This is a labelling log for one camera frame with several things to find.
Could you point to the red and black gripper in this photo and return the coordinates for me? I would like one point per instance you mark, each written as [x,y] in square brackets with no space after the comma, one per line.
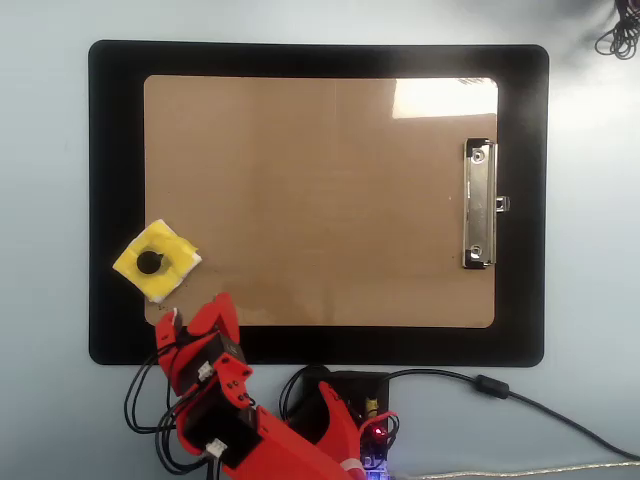
[200,360]

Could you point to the black mat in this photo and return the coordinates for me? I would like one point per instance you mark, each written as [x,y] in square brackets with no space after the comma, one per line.
[115,150]

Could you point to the metal clipboard clip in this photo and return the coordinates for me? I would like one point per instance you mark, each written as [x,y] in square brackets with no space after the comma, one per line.
[479,200]

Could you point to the yellow sponge with black knob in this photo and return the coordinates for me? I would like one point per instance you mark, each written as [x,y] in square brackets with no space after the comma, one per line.
[170,280]

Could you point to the black servo wiring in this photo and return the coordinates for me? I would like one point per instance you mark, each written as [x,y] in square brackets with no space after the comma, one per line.
[131,395]

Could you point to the brown clipboard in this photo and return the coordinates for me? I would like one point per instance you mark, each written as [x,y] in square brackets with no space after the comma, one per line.
[325,200]

